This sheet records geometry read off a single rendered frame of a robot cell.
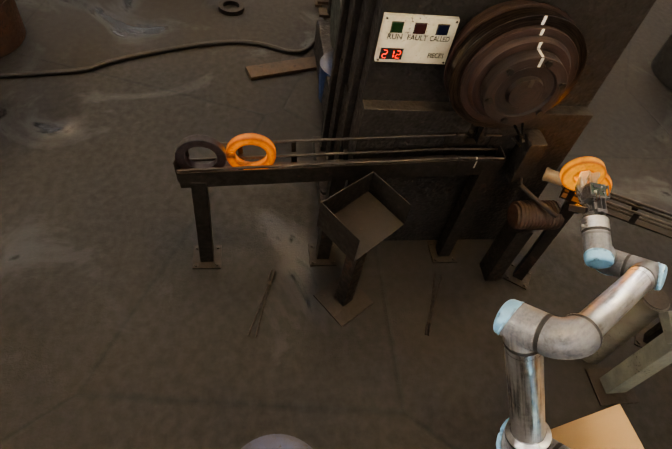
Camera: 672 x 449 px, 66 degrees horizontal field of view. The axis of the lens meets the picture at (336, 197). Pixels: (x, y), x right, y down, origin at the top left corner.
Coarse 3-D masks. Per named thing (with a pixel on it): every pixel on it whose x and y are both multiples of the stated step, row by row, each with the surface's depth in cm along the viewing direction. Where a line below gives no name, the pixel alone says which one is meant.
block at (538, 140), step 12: (528, 132) 209; (540, 132) 210; (516, 144) 215; (528, 144) 206; (540, 144) 205; (516, 156) 215; (528, 156) 209; (540, 156) 210; (504, 168) 225; (516, 168) 215; (528, 168) 215; (516, 180) 220
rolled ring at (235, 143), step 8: (240, 136) 189; (248, 136) 189; (256, 136) 190; (264, 136) 192; (232, 144) 190; (240, 144) 190; (248, 144) 190; (256, 144) 191; (264, 144) 191; (272, 144) 194; (232, 152) 193; (272, 152) 195; (232, 160) 196; (240, 160) 199; (264, 160) 199; (272, 160) 198; (264, 168) 201
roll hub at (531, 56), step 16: (496, 64) 167; (512, 64) 162; (528, 64) 163; (544, 64) 163; (560, 64) 164; (496, 80) 166; (512, 80) 168; (528, 80) 167; (544, 80) 170; (560, 80) 169; (480, 96) 175; (496, 96) 173; (512, 96) 171; (528, 96) 172; (544, 96) 175; (560, 96) 175; (496, 112) 177; (512, 112) 179; (528, 112) 180; (544, 112) 180
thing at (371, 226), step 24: (360, 192) 198; (384, 192) 195; (336, 216) 194; (360, 216) 195; (384, 216) 196; (336, 240) 185; (360, 240) 189; (360, 264) 213; (336, 288) 242; (336, 312) 234; (360, 312) 235
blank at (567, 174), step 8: (576, 160) 188; (584, 160) 187; (592, 160) 186; (600, 160) 188; (568, 168) 189; (576, 168) 189; (584, 168) 188; (592, 168) 188; (600, 168) 188; (560, 176) 195; (568, 176) 192; (600, 176) 191; (568, 184) 195
